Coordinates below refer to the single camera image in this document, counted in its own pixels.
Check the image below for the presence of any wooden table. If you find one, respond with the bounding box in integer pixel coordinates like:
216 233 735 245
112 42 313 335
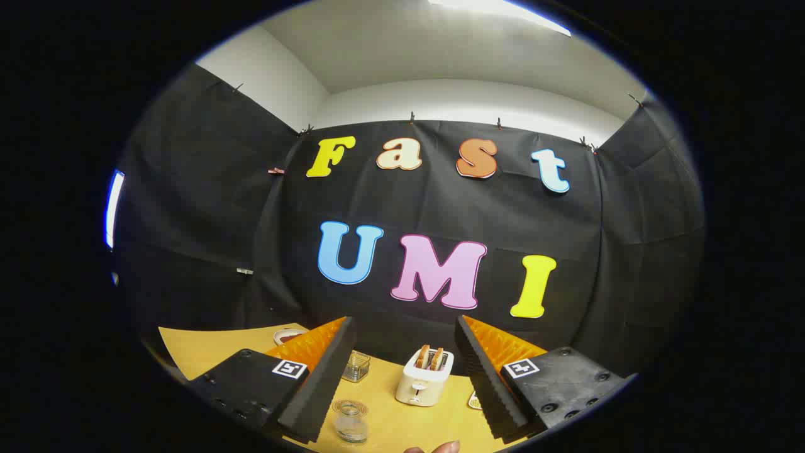
157 324 548 453

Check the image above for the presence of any metal wire basket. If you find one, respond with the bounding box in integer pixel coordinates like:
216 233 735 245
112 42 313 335
341 351 372 383

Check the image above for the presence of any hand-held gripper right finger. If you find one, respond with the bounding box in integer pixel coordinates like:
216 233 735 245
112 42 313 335
454 315 630 444

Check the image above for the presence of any computer monitor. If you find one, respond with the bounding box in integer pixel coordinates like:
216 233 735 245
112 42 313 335
104 169 126 250

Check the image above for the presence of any black backdrop cloth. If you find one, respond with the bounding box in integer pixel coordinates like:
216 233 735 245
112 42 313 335
116 63 705 378

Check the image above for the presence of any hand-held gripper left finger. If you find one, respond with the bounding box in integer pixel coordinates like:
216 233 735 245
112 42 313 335
189 316 358 444

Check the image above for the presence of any white toaster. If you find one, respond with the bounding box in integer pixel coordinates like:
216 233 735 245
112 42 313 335
395 348 455 407

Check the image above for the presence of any clear plastic bottle green label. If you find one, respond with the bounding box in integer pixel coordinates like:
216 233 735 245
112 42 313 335
333 403 369 446

